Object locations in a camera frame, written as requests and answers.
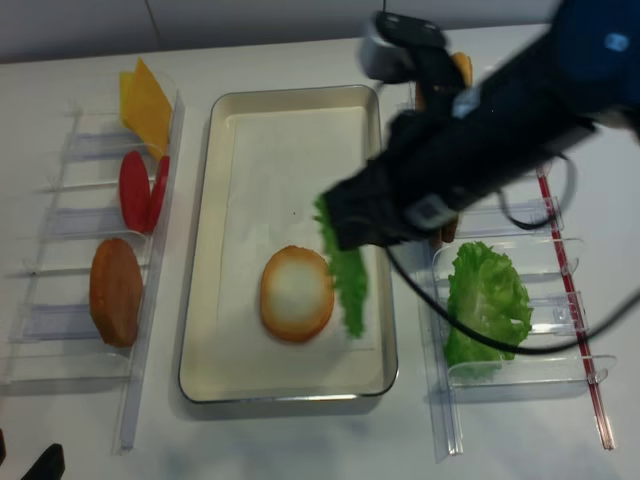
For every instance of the blue black right robot arm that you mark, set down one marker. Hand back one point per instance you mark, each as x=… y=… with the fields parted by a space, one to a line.
x=547 y=97

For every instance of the bread slice behind arm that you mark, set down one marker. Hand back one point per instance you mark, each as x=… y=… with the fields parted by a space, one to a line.
x=464 y=64

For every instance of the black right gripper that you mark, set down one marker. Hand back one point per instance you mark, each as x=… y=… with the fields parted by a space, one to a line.
x=429 y=171

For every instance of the clear acrylic rack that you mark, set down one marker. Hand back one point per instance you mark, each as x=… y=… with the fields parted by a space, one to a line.
x=554 y=361
x=61 y=154

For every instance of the white paper tray liner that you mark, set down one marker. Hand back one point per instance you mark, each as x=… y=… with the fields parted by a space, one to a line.
x=281 y=162

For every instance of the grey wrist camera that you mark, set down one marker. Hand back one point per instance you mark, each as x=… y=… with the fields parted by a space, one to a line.
x=384 y=54

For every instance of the green lettuce leaf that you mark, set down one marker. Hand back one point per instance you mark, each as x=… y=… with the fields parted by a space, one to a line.
x=347 y=268
x=488 y=296

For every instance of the green lettuce leaf in rack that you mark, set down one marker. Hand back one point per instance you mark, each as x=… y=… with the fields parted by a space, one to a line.
x=488 y=296

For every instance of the clear acrylic left rack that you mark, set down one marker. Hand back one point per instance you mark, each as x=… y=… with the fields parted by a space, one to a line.
x=61 y=154

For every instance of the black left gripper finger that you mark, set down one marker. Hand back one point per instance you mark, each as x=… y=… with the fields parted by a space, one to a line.
x=49 y=466

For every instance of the clear acrylic right rack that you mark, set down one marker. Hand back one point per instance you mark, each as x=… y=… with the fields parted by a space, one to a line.
x=554 y=361

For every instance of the red tomato slice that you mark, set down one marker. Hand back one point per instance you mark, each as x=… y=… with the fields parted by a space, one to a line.
x=134 y=191
x=157 y=194

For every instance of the upright brown bread slice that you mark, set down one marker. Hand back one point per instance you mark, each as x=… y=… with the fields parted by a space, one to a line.
x=115 y=292

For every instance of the cream rectangular tray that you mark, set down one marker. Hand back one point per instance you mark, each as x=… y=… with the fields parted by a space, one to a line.
x=208 y=376

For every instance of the orange cheese slice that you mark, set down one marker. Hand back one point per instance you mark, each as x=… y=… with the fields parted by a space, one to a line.
x=145 y=109

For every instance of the round bread slice on tray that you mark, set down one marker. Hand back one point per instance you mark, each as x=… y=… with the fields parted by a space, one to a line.
x=296 y=294

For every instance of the brown meat patty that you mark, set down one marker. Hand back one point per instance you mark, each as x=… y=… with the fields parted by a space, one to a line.
x=446 y=234

